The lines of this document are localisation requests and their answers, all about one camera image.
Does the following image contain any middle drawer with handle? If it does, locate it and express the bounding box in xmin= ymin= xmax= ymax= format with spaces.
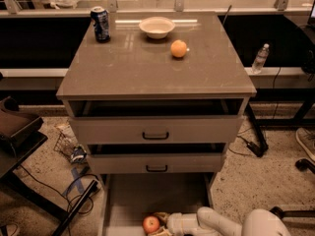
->
xmin=87 ymin=153 xmax=225 ymax=174

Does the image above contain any blue soda can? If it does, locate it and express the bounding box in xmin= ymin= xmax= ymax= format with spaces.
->
xmin=91 ymin=6 xmax=110 ymax=42

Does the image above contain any red apple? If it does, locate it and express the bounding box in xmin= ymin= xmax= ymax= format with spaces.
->
xmin=142 ymin=215 xmax=160 ymax=234

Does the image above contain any white paper bowl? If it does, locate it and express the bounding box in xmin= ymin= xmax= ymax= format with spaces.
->
xmin=139 ymin=17 xmax=175 ymax=39

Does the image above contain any clear plastic water bottle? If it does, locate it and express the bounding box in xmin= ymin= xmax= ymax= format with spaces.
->
xmin=252 ymin=43 xmax=270 ymax=74

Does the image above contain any top drawer with handle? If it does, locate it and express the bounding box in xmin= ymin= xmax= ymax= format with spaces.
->
xmin=70 ymin=116 xmax=243 ymax=145

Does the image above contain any orange fruit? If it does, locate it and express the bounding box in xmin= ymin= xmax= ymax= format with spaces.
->
xmin=170 ymin=40 xmax=187 ymax=58

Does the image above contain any black cable on floor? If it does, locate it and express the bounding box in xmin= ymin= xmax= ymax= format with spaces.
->
xmin=19 ymin=164 xmax=100 ymax=216

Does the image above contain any black table leg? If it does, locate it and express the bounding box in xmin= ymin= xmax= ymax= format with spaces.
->
xmin=51 ymin=180 xmax=97 ymax=236

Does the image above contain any grey drawer cabinet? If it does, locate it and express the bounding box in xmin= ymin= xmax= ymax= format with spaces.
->
xmin=55 ymin=11 xmax=258 ymax=182

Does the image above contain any wire basket on floor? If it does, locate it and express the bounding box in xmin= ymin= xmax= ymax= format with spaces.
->
xmin=53 ymin=133 xmax=77 ymax=159

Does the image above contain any grey sneaker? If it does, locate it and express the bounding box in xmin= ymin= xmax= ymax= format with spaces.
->
xmin=295 ymin=128 xmax=315 ymax=162

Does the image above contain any black chair base caster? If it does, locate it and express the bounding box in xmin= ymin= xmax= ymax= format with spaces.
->
xmin=271 ymin=158 xmax=315 ymax=219

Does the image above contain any open bottom drawer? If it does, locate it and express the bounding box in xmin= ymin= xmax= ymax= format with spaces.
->
xmin=97 ymin=173 xmax=213 ymax=236

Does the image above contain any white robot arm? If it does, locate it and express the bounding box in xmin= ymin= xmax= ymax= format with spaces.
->
xmin=147 ymin=206 xmax=291 ymax=236

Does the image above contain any dark chair at left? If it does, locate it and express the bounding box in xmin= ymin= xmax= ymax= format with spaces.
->
xmin=0 ymin=97 xmax=47 ymax=177

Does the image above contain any black power adapter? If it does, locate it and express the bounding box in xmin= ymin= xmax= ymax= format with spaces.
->
xmin=239 ymin=136 xmax=264 ymax=157

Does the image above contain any drawer with handle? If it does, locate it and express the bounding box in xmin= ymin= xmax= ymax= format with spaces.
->
xmin=70 ymin=116 xmax=243 ymax=145
xmin=87 ymin=153 xmax=225 ymax=174

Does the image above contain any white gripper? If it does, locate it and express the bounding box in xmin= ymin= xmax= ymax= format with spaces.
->
xmin=148 ymin=211 xmax=199 ymax=236

